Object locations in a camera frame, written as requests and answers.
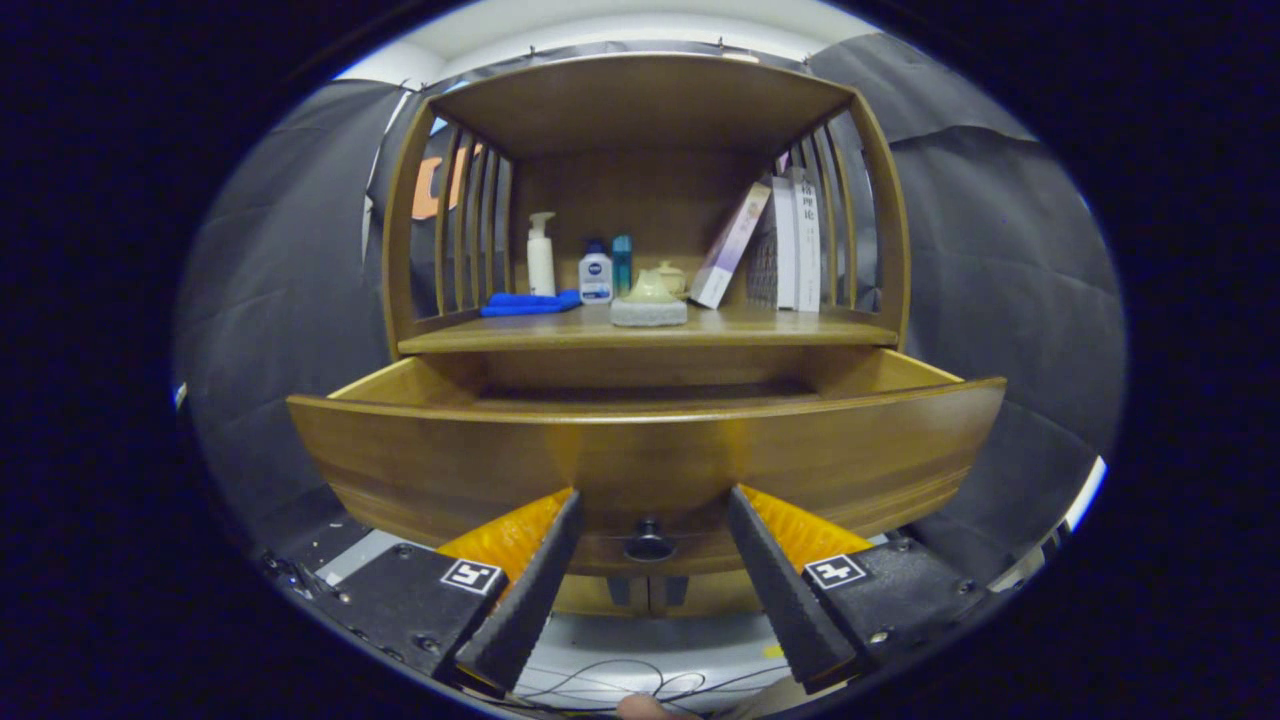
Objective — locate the pale green ornament grey base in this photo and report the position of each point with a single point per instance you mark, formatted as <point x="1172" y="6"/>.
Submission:
<point x="649" y="300"/>

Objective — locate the purple book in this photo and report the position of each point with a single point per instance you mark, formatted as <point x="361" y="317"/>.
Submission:
<point x="732" y="245"/>

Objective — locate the teal slim bottle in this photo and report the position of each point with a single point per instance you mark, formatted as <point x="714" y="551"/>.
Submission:
<point x="622" y="262"/>

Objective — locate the blue folded cloth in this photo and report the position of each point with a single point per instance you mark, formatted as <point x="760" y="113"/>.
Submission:
<point x="530" y="303"/>

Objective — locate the wooden countertop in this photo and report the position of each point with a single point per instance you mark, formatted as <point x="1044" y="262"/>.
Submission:
<point x="780" y="325"/>

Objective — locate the dark round drawer knob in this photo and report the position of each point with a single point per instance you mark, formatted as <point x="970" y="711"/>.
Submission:
<point x="649" y="545"/>

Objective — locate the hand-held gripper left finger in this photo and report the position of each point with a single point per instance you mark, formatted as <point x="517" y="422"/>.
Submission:
<point x="530" y="605"/>

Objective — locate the white lotion bottle blue cap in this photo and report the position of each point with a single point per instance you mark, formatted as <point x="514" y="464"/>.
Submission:
<point x="596" y="277"/>

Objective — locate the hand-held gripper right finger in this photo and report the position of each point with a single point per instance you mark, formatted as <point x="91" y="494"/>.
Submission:
<point x="785" y="600"/>

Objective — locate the white book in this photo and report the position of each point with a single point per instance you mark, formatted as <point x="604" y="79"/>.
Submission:
<point x="808" y="245"/>

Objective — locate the wooden cabinet with slatted sides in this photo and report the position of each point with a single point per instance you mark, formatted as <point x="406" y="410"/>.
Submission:
<point x="640" y="100"/>

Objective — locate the white pump bottle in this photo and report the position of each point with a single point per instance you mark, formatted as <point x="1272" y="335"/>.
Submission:
<point x="541" y="262"/>

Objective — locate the cream lidded tea cup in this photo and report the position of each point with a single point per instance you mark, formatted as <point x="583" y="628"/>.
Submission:
<point x="674" y="275"/>

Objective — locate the patterned cover book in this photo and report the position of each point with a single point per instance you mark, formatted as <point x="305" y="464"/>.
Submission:
<point x="775" y="250"/>

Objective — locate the curved wooden drawer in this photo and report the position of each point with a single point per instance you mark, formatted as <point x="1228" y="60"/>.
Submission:
<point x="650" y="460"/>

